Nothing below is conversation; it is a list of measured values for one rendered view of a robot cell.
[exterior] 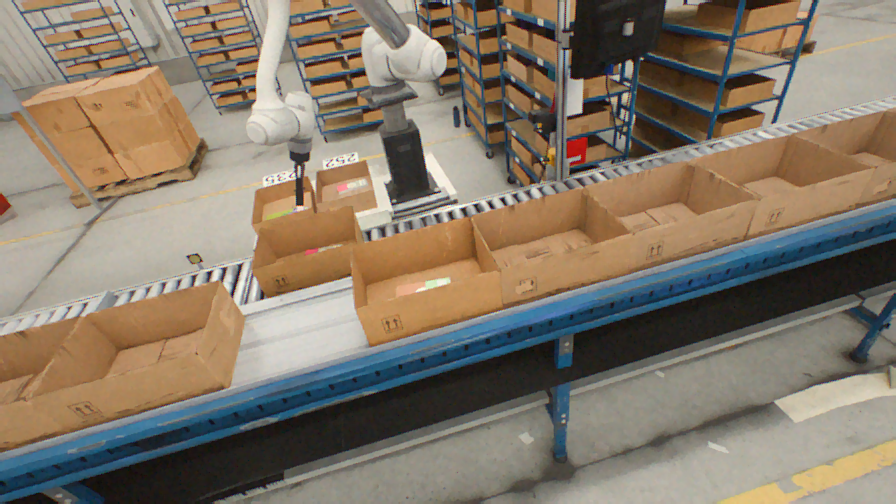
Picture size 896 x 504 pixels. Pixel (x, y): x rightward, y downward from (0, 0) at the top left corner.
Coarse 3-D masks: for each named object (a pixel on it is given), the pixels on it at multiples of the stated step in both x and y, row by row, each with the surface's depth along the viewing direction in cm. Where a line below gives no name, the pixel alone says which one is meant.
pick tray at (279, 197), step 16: (304, 176) 222; (256, 192) 216; (272, 192) 221; (288, 192) 224; (304, 192) 227; (256, 208) 206; (272, 208) 218; (288, 208) 215; (256, 224) 189; (272, 224) 191
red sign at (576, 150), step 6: (582, 138) 195; (570, 144) 196; (576, 144) 196; (582, 144) 197; (570, 150) 198; (576, 150) 198; (582, 150) 199; (570, 156) 200; (576, 156) 200; (582, 156) 201; (570, 162) 201; (576, 162) 202; (582, 162) 203
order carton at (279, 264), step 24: (312, 216) 173; (336, 216) 176; (264, 240) 171; (288, 240) 177; (312, 240) 180; (336, 240) 183; (360, 240) 165; (264, 264) 164; (288, 264) 150; (312, 264) 153; (336, 264) 156; (264, 288) 154; (288, 288) 156
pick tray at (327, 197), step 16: (320, 176) 227; (336, 176) 229; (352, 176) 231; (368, 176) 232; (320, 192) 218; (336, 192) 222; (352, 192) 219; (368, 192) 198; (320, 208) 197; (336, 208) 199; (368, 208) 203
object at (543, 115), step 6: (540, 108) 186; (546, 108) 186; (528, 114) 186; (534, 114) 182; (540, 114) 182; (546, 114) 183; (552, 114) 183; (528, 120) 188; (534, 120) 183; (540, 120) 184; (546, 120) 184; (552, 120) 185; (540, 126) 188; (546, 126) 188
